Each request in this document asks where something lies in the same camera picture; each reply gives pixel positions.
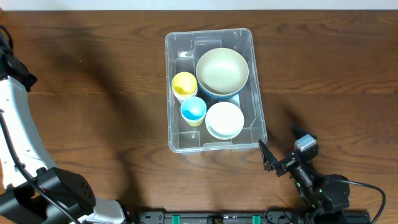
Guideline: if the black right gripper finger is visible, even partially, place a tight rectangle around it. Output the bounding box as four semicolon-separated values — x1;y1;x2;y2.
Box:
289;123;317;139
259;140;278;171

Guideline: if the grey small bowl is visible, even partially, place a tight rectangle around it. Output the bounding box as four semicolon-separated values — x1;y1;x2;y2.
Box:
206;126;243;140

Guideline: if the white small bowl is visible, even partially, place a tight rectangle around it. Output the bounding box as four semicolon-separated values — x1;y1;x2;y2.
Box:
205;101;244;134

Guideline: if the yellow cup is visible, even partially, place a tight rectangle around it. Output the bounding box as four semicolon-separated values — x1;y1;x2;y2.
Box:
183;117;205;127
172;72;197;95

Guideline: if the dark blue bowl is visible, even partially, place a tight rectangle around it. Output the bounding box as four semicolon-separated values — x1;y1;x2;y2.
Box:
198;83;244;100

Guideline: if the light blue cup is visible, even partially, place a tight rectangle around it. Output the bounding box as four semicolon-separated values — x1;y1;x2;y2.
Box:
180;96;207;121

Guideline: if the cream large bowl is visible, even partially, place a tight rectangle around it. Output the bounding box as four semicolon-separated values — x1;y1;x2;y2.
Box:
195;48;249;87

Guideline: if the cream white cup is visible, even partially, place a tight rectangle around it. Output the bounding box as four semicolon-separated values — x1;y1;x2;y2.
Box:
173;90;197;98

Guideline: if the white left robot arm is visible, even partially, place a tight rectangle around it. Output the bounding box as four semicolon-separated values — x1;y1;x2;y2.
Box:
1;26;132;224

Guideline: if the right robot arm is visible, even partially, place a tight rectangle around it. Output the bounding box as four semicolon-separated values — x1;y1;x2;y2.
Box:
259;124;371;223

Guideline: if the white label in bin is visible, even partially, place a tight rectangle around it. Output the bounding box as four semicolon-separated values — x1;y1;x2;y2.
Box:
228;94;241;108

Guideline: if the clear plastic storage bin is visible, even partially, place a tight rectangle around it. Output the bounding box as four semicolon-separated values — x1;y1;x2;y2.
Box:
165;28;268;154

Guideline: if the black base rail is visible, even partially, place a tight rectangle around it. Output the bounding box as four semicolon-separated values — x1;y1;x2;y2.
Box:
138;210;303;224

